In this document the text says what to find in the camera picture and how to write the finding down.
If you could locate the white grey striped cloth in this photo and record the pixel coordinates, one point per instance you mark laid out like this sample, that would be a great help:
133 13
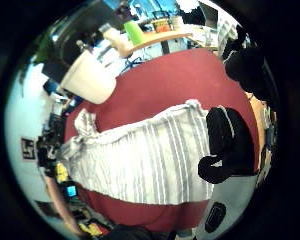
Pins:
140 156

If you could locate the flat black device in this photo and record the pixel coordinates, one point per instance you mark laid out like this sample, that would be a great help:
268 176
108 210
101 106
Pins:
215 216

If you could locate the wooden desk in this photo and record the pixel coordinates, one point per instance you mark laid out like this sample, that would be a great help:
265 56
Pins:
166 36

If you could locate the orange box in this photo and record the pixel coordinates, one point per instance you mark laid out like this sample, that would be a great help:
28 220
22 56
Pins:
161 25

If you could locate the green cup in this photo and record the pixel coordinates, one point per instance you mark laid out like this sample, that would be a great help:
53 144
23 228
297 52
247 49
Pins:
134 32

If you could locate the large white cylindrical container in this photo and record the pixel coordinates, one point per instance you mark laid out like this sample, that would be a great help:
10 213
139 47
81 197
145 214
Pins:
88 78

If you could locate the yellow object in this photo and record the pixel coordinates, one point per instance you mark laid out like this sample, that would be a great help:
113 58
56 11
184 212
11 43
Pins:
90 229
62 172

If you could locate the small blue screen device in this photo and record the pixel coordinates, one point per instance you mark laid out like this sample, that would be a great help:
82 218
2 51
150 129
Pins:
71 191

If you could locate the black monitor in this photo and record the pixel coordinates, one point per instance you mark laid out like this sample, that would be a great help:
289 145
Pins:
86 26

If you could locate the white marker cube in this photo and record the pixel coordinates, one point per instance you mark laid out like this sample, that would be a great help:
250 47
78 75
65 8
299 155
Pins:
28 148

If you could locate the green plant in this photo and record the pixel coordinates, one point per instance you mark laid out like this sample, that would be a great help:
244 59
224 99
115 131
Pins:
45 48

